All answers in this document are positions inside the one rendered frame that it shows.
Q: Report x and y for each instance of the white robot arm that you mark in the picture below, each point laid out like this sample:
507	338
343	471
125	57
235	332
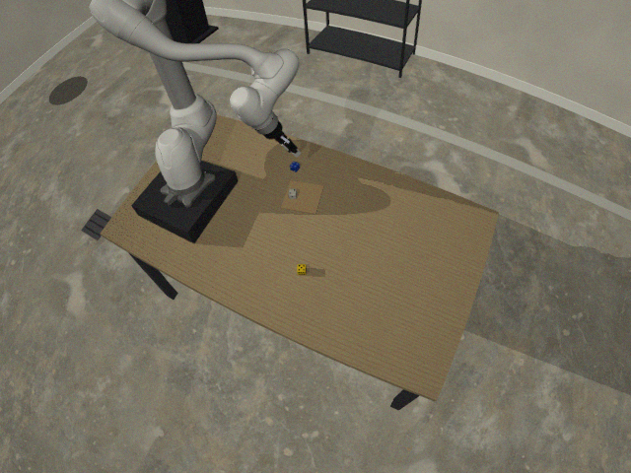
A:
179	150

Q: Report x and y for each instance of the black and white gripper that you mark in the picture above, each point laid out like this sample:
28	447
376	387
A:
282	139

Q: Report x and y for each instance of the tan square mat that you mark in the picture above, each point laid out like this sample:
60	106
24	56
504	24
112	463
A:
308	196

